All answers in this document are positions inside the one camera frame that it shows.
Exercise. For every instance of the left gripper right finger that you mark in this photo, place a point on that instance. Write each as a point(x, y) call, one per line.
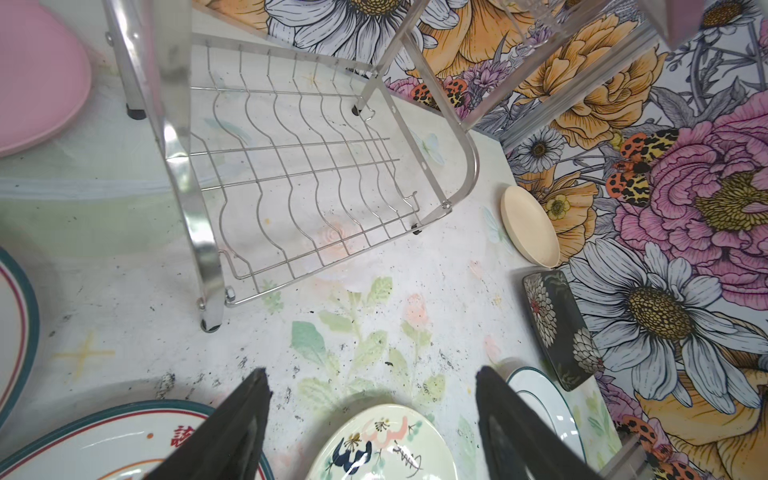
point(516, 442)

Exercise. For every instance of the white plate black emblem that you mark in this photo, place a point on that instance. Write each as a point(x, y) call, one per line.
point(541, 395)

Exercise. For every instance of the cream plate floral pattern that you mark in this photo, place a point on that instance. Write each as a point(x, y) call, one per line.
point(387, 441)

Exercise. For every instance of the chrome two-tier dish rack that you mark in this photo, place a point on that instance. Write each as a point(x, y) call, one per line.
point(317, 139)

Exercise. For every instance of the white plate green red rim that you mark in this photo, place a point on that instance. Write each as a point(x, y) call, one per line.
point(20, 332)

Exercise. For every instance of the white plate orange sunburst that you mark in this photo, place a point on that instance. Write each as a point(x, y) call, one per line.
point(124, 442)

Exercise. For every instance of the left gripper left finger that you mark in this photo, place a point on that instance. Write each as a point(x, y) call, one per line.
point(228, 445)

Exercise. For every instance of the pink round plate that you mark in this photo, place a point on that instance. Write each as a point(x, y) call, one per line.
point(45, 75)

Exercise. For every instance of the beige round plate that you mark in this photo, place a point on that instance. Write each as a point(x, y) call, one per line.
point(529, 228)

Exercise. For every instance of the dark square floral plate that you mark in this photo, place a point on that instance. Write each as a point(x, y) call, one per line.
point(561, 329)

